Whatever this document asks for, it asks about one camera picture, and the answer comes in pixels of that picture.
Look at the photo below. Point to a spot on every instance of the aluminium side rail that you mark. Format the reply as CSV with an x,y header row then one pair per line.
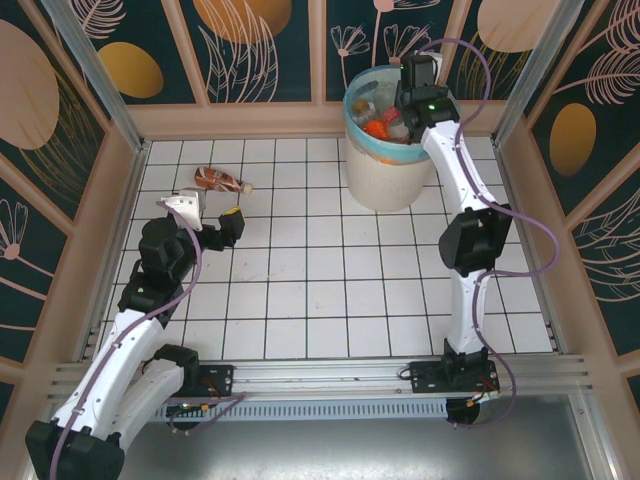
x,y
125,220
530,250

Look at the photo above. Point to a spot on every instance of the grey metal sheet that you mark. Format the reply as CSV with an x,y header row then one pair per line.
x,y
350,450

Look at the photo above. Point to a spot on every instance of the blue plastic bin liner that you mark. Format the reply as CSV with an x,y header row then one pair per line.
x,y
367,82

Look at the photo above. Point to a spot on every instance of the crumpled brown label bottle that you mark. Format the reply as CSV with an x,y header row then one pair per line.
x,y
215,178

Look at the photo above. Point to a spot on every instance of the aluminium mounting rail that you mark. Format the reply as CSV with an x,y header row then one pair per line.
x,y
320,375

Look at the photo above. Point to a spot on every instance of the aluminium frame post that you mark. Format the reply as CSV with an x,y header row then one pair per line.
x,y
100,85
540,65

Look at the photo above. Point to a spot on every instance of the white plastic waste bin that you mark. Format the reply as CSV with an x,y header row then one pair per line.
x,y
380,185

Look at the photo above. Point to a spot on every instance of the orange label bottle brown cap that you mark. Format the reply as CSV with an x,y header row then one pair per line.
x,y
377,129

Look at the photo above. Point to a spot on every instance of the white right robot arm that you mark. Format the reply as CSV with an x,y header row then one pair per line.
x,y
460,175

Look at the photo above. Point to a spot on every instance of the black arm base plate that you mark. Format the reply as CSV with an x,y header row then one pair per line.
x,y
425,377
220,380

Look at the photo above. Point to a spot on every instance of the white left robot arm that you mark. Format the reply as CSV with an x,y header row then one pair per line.
x,y
125,345

